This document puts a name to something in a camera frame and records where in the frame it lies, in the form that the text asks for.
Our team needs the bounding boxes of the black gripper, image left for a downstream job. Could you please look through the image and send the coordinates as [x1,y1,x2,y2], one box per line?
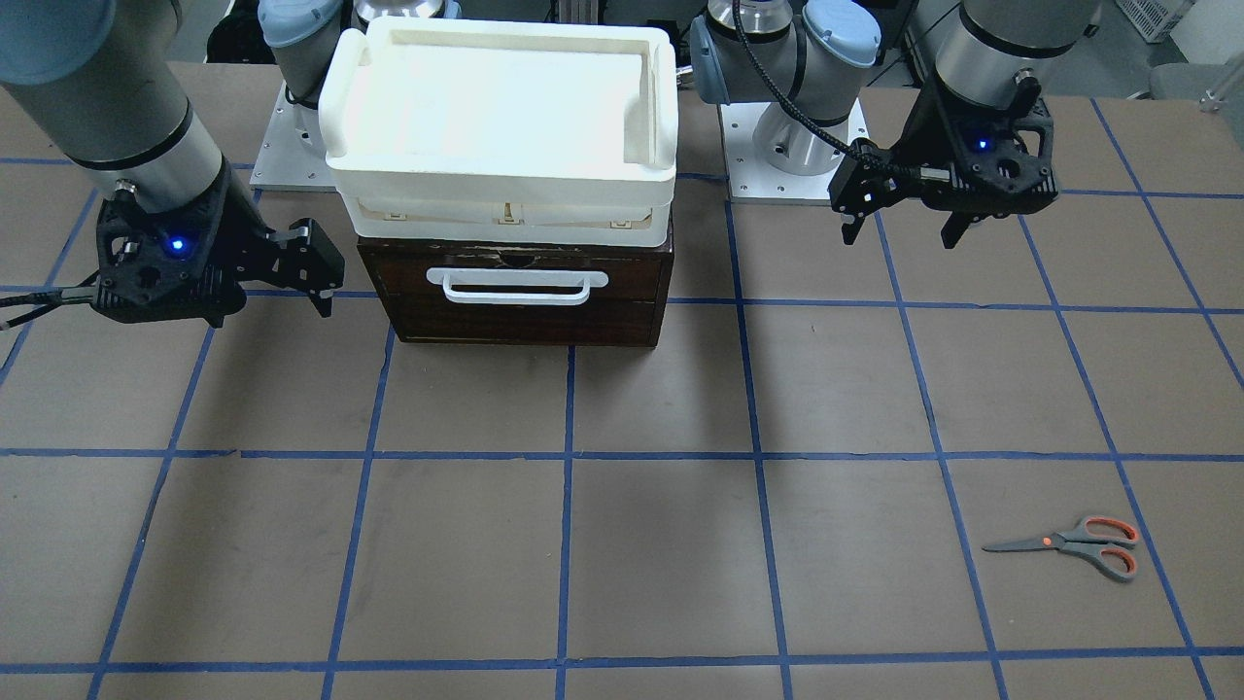
[90,162,345,328]

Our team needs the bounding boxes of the metal base plate, image left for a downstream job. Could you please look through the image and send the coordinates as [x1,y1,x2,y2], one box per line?
[250,85,336,193]

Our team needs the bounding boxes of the black braided cable, left arm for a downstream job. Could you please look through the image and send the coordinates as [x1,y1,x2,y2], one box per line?
[731,0,924,178]

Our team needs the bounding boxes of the black braided cable, arm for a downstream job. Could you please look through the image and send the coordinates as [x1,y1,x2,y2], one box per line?
[731,0,924,178]
[0,282,98,336]

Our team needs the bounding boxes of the dark wooden drawer cabinet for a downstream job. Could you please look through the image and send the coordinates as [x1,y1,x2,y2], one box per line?
[357,209,675,348]

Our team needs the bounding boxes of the white plastic crate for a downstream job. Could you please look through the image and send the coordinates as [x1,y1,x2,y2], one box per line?
[318,17,678,247]

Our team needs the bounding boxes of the black braided cable, right arm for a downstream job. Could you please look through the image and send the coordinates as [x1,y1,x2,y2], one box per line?
[0,282,98,336]

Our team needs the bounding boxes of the grey orange-handled scissors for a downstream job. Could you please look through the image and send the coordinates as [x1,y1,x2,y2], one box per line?
[982,515,1140,583]

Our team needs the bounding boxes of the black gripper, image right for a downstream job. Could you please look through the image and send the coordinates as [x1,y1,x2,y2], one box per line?
[829,71,1060,249]

